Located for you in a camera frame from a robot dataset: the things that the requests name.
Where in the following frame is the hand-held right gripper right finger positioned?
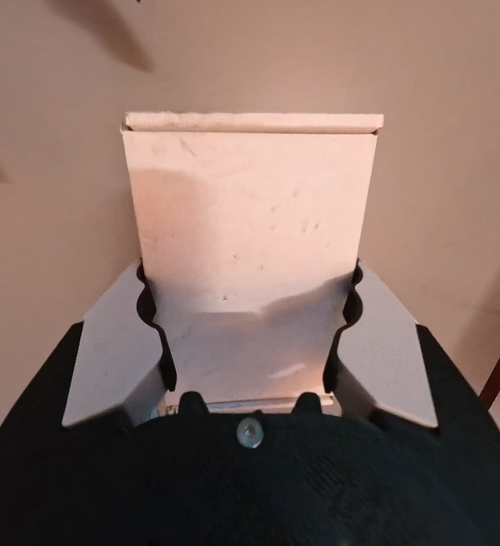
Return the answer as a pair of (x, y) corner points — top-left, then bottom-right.
(323, 258), (440, 428)

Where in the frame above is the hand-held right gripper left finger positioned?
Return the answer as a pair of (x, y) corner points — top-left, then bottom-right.
(61, 257), (177, 429)

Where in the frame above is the white cardboard box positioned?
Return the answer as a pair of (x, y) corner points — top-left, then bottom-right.
(120, 111), (385, 413)

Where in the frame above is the beige desk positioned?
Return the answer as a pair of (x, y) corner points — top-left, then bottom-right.
(0, 0), (500, 446)

